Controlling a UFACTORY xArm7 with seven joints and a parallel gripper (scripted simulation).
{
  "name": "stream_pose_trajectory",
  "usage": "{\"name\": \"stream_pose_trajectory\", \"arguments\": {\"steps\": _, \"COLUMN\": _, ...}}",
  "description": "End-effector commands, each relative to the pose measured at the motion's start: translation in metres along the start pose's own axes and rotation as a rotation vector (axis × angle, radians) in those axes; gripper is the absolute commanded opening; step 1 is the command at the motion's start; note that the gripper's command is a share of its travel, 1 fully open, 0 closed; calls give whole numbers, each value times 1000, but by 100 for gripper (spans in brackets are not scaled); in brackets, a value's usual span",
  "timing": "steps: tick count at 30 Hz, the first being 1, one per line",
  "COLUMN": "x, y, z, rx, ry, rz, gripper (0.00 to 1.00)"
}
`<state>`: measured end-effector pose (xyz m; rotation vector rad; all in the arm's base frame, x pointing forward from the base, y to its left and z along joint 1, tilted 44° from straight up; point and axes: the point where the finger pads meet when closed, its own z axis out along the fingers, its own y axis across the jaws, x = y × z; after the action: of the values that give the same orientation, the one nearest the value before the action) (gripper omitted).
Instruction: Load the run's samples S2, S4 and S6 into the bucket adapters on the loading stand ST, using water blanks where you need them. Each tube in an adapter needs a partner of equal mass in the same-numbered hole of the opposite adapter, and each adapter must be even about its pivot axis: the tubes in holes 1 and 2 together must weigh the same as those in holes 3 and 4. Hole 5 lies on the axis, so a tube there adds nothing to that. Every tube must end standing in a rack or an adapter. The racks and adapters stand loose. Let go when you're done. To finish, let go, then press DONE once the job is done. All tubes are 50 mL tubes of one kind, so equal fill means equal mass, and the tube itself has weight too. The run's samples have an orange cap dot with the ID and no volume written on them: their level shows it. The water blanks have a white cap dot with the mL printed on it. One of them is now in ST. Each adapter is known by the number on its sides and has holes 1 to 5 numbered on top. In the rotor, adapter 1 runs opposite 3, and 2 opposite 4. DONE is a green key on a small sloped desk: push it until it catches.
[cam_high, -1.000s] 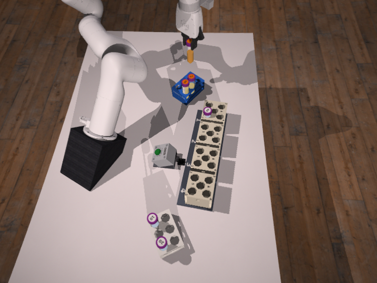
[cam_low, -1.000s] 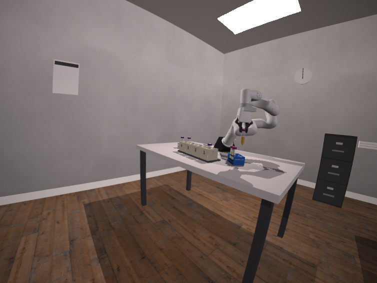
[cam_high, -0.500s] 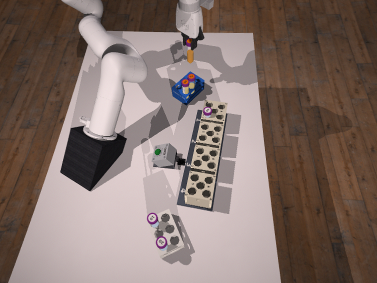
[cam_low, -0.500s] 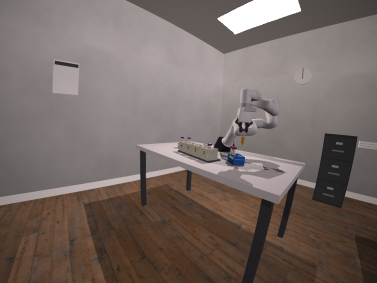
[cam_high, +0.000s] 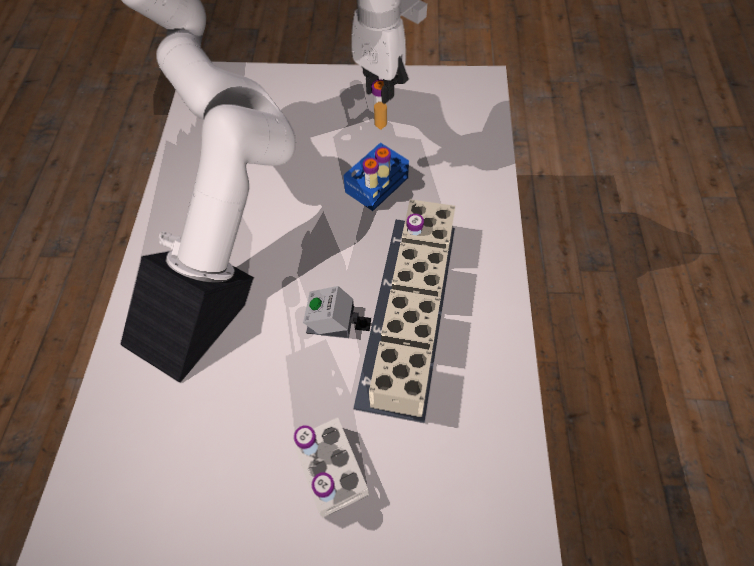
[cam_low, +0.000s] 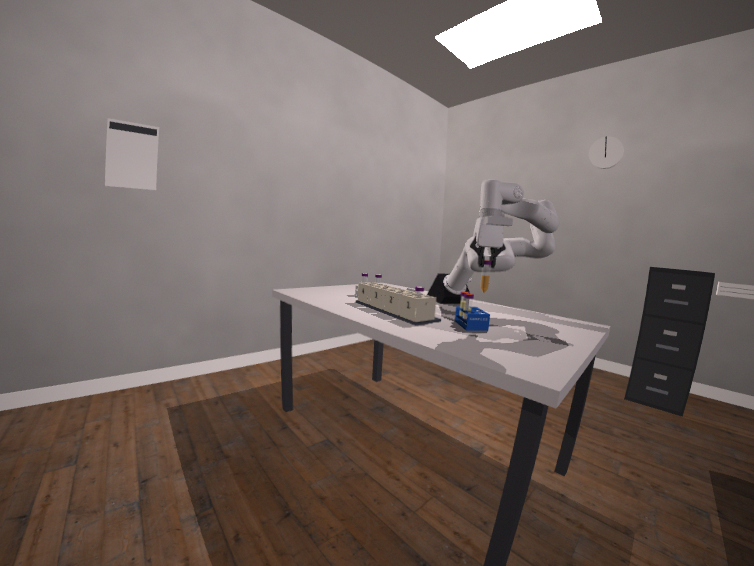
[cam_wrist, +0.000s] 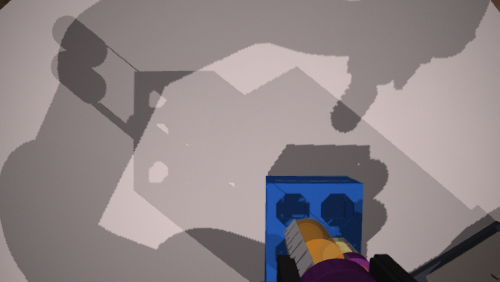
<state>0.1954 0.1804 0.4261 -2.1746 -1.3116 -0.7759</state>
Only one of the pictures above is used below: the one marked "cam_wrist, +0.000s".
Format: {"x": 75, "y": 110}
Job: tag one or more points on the blue tube rack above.
{"x": 320, "y": 197}

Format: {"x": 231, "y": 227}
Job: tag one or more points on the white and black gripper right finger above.
{"x": 384, "y": 269}

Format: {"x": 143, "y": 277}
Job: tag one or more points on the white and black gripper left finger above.
{"x": 287, "y": 269}

